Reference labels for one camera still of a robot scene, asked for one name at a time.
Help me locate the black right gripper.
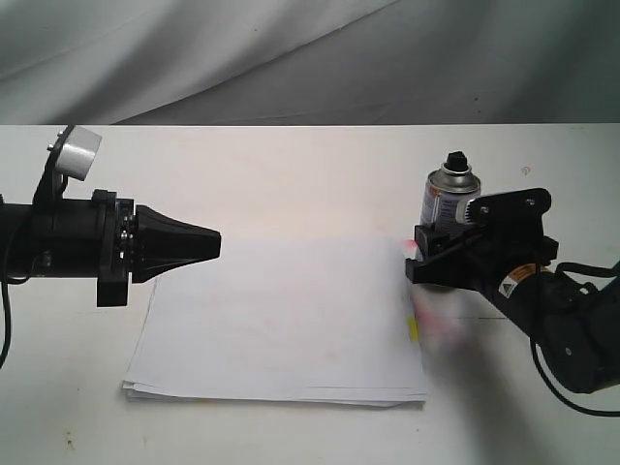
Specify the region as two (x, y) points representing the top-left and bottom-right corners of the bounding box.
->
(405, 213), (586, 320)

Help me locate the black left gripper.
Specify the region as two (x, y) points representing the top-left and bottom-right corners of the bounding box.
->
(28, 190), (222, 307)

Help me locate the spray paint can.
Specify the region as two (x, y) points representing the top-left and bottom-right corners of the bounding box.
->
(420, 151), (481, 237)

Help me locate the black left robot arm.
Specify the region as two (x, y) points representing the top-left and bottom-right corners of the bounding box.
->
(1, 190), (222, 307)

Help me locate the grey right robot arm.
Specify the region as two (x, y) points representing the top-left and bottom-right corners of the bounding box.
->
(406, 217), (619, 393)

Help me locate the white paper stack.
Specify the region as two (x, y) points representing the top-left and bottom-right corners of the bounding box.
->
(123, 237), (428, 406)

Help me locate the grey backdrop cloth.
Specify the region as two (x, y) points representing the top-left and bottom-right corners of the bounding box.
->
(1, 1), (619, 125)

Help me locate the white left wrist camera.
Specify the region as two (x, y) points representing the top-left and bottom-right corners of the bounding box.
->
(33, 124), (102, 207)

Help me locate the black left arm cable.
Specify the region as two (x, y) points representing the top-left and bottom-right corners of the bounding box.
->
(0, 275), (30, 369)

